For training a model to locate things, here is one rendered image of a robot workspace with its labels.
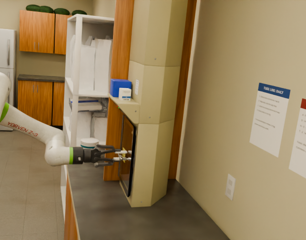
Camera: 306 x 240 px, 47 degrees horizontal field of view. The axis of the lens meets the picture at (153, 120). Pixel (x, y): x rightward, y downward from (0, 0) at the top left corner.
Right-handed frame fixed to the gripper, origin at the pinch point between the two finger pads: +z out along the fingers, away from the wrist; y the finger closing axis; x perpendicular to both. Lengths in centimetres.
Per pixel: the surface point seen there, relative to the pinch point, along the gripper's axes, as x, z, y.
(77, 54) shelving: 105, -16, 49
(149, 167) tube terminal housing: -11.1, 13.6, -3.1
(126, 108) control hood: -11.2, -1.8, 28.7
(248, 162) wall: -48, 48, 13
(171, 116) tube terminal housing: -0.9, 27.0, 23.1
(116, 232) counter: -34.2, -7.5, -26.3
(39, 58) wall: 545, -46, 15
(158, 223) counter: -28.8, 15.1, -26.2
